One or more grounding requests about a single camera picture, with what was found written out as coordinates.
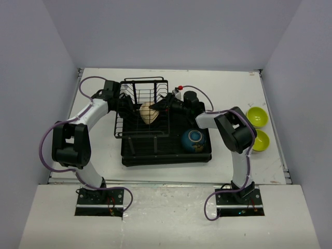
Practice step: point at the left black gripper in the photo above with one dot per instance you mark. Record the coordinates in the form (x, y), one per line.
(129, 110)

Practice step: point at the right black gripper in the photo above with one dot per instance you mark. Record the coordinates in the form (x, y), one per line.
(163, 105)

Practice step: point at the wooden bowl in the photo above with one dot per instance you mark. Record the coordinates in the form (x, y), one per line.
(148, 115)

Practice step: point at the black wire dish rack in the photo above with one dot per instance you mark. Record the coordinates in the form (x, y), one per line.
(137, 124)

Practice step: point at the blue patterned bowl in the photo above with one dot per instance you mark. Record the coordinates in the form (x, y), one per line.
(193, 141)

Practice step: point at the yellow green bowl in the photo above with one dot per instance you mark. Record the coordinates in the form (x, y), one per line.
(261, 141)
(256, 114)

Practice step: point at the beige white bowl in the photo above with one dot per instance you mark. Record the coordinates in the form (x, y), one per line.
(263, 150)
(259, 125)

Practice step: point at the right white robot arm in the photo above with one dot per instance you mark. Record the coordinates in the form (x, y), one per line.
(236, 131)

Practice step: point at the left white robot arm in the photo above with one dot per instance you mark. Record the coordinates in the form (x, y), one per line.
(71, 141)

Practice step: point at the black drip tray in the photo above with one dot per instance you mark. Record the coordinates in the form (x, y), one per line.
(161, 142)

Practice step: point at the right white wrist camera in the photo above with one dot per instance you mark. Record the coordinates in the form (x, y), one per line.
(177, 93)

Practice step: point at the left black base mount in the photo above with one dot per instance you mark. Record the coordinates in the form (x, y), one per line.
(99, 203)

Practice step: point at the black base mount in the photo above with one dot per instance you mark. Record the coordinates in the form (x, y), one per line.
(99, 203)
(228, 206)

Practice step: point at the metal rail strip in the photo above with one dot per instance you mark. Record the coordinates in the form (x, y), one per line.
(136, 183)

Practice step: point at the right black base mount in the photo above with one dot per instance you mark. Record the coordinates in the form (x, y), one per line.
(228, 206)

